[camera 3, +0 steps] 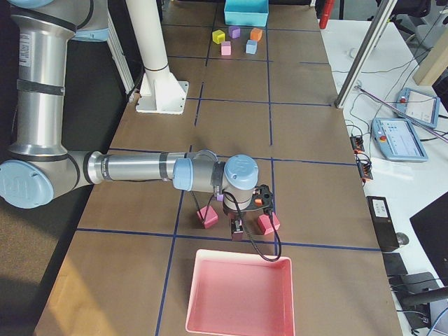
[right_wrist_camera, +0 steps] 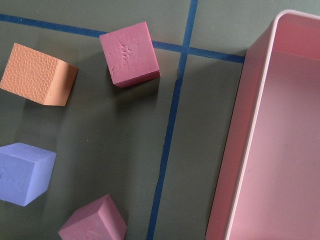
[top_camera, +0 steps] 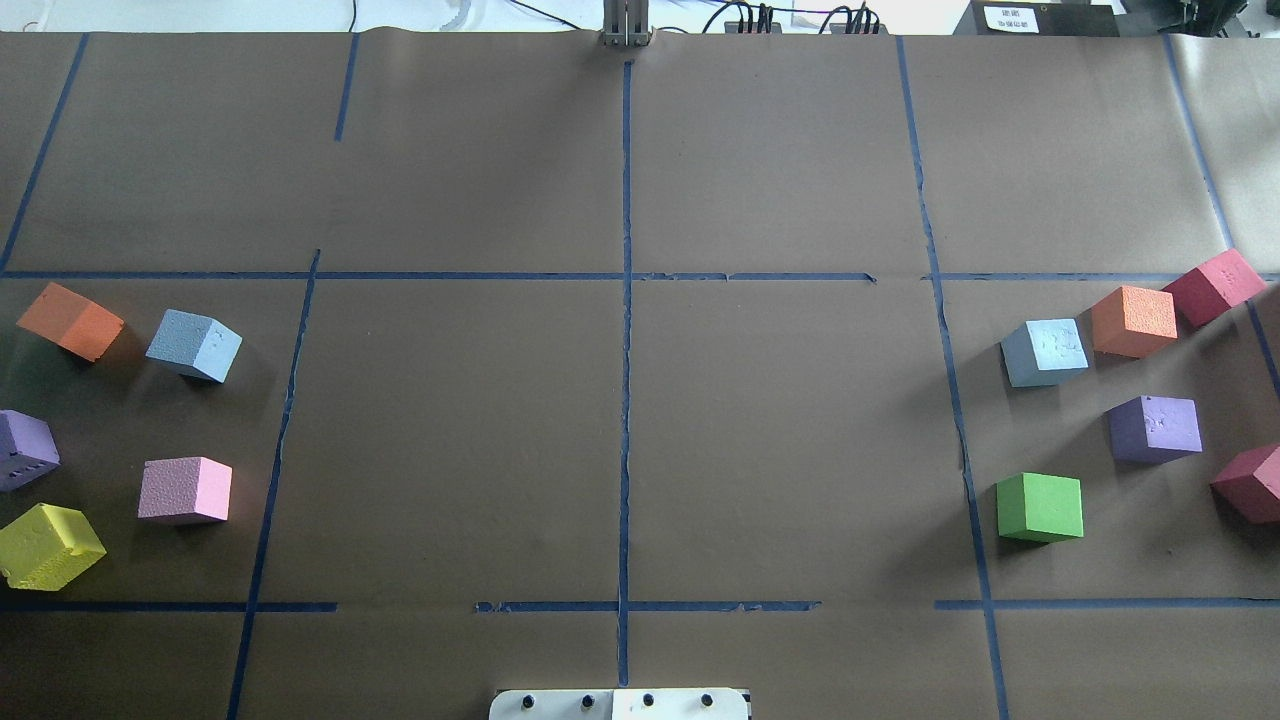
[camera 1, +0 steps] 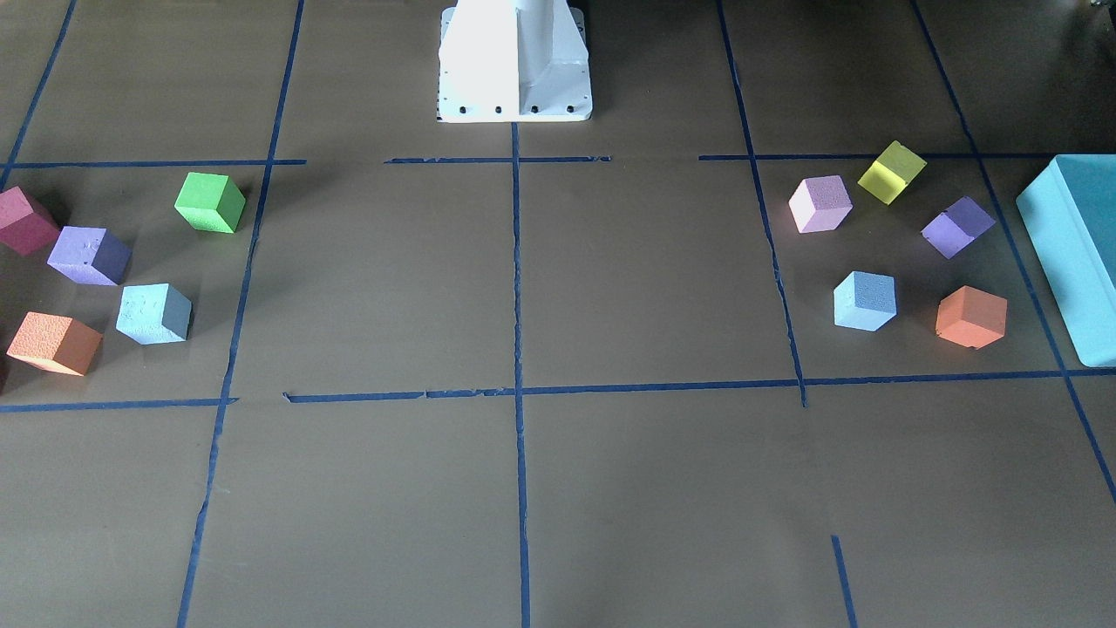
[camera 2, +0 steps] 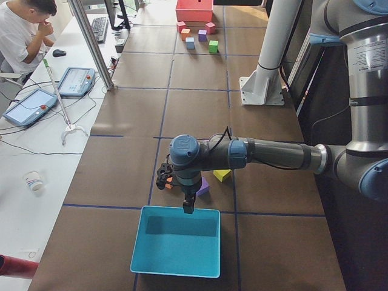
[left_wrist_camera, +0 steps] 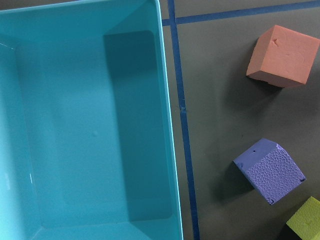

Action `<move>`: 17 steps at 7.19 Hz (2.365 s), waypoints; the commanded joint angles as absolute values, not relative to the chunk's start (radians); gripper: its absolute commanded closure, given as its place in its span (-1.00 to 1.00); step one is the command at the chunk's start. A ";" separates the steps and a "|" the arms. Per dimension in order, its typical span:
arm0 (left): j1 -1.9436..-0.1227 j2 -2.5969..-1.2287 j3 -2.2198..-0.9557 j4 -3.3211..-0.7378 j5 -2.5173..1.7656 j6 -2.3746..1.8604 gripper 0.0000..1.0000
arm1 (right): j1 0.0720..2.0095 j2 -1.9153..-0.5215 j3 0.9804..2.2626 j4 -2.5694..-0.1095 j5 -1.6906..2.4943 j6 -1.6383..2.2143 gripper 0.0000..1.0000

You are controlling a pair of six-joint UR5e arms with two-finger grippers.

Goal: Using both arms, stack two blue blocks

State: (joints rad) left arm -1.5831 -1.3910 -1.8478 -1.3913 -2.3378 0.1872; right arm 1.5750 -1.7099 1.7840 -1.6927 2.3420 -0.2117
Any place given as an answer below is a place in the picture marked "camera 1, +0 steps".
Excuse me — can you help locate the light blue foam block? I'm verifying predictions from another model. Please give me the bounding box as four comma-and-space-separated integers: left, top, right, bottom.
115, 283, 193, 345
833, 271, 898, 332

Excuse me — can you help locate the pink foam block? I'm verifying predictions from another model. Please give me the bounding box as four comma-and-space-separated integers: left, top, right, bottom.
788, 174, 854, 234

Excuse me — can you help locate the green foam block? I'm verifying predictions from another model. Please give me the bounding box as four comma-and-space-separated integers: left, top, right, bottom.
173, 172, 246, 234

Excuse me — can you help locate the yellow foam block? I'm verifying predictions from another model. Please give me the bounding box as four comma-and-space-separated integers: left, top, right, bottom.
858, 141, 926, 204

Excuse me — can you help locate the purple foam block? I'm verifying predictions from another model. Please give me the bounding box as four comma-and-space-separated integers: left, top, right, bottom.
921, 196, 995, 259
47, 226, 132, 286

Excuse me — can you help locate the orange foam block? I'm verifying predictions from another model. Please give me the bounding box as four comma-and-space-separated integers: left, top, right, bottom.
7, 311, 103, 375
934, 286, 1009, 349

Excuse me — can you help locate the crimson foam block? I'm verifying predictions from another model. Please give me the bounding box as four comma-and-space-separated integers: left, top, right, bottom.
1, 186, 61, 257

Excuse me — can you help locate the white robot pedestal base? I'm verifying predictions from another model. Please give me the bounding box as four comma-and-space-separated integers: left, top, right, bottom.
436, 1, 594, 124

